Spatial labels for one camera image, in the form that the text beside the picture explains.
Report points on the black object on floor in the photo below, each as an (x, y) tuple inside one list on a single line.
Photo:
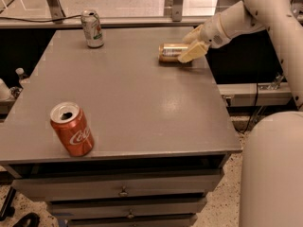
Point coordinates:
[(29, 220)]

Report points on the top drawer knob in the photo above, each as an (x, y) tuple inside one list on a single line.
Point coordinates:
[(123, 193)]

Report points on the white green soda can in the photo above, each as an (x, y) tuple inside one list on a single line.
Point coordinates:
[(92, 28)]

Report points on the orange soda can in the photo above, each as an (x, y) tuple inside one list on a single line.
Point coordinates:
[(171, 52)]

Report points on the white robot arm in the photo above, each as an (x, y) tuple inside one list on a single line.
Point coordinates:
[(272, 159)]

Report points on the drawer knob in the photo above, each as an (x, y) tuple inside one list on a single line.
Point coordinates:
[(123, 193), (130, 214)]

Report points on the metal rail frame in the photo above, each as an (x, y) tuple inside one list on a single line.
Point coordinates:
[(112, 13)]

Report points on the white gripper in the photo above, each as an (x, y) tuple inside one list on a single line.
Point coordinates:
[(212, 33)]

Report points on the red coke can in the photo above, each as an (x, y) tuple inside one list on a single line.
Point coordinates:
[(69, 122)]

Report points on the grey drawer cabinet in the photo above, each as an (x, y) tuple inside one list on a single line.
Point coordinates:
[(162, 131)]

